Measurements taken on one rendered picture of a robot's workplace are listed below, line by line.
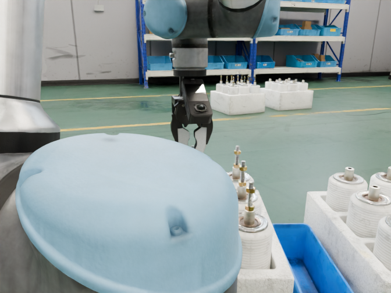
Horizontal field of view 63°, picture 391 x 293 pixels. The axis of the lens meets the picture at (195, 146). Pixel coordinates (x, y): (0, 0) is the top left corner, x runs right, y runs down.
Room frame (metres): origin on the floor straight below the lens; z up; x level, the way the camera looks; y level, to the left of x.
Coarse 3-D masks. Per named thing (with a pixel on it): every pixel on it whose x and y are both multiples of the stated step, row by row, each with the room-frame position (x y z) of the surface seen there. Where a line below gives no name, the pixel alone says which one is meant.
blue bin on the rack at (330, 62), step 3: (318, 57) 6.48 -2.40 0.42; (327, 57) 6.31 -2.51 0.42; (330, 57) 6.22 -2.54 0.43; (318, 60) 6.00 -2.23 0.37; (327, 60) 6.29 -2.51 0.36; (330, 60) 6.20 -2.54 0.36; (333, 60) 6.13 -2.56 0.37; (318, 63) 6.00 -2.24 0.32; (321, 63) 5.94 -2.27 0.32; (324, 63) 5.96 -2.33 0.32; (327, 63) 5.98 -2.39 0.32; (330, 63) 6.00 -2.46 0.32; (333, 63) 6.02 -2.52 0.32; (318, 66) 5.99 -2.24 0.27; (321, 66) 5.95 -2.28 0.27; (324, 66) 5.97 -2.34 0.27; (327, 66) 5.99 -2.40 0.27; (330, 66) 6.01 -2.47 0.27; (333, 66) 6.04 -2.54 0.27
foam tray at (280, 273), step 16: (256, 192) 0.86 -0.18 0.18; (272, 240) 0.62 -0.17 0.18; (272, 256) 0.56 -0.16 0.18; (240, 272) 0.51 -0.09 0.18; (256, 272) 0.51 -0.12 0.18; (272, 272) 0.51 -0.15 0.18; (288, 272) 0.51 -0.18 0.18; (240, 288) 0.49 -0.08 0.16; (256, 288) 0.49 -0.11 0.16; (272, 288) 0.49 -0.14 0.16; (288, 288) 0.49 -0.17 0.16
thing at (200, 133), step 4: (196, 128) 0.69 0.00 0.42; (200, 128) 0.68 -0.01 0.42; (204, 128) 0.68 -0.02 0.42; (196, 132) 0.68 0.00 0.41; (200, 132) 0.68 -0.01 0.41; (204, 132) 0.68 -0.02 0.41; (196, 136) 0.68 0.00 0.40; (200, 136) 0.68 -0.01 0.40; (204, 136) 0.68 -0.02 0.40; (196, 140) 0.68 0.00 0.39; (200, 140) 0.68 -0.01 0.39; (204, 140) 0.68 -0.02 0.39; (196, 144) 0.68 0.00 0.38; (200, 144) 0.68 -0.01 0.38; (204, 144) 0.68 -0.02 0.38; (196, 148) 0.68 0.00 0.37; (200, 148) 0.68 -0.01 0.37; (204, 148) 0.68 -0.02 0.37
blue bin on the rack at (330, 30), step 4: (316, 24) 6.14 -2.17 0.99; (320, 28) 6.04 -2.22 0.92; (324, 28) 5.94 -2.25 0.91; (328, 28) 5.95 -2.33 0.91; (332, 28) 5.97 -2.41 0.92; (336, 28) 5.99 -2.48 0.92; (340, 28) 6.01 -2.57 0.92; (320, 32) 6.03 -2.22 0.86; (324, 32) 5.94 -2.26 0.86; (328, 32) 5.96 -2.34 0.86; (332, 32) 5.98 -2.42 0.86; (336, 32) 6.01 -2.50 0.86; (336, 36) 6.02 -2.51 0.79
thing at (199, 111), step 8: (184, 80) 0.67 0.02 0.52; (192, 80) 0.68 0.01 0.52; (200, 80) 0.68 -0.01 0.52; (184, 88) 0.65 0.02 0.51; (192, 88) 0.65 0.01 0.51; (200, 88) 0.66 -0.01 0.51; (184, 96) 0.64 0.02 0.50; (192, 96) 0.63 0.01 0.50; (200, 96) 0.64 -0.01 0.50; (184, 104) 0.64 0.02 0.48; (192, 104) 0.61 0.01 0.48; (200, 104) 0.61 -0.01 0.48; (208, 104) 0.62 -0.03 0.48; (192, 112) 0.59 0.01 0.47; (200, 112) 0.60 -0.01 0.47; (208, 112) 0.60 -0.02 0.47; (192, 120) 0.59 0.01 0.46; (200, 120) 0.60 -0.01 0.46; (208, 120) 0.60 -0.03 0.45
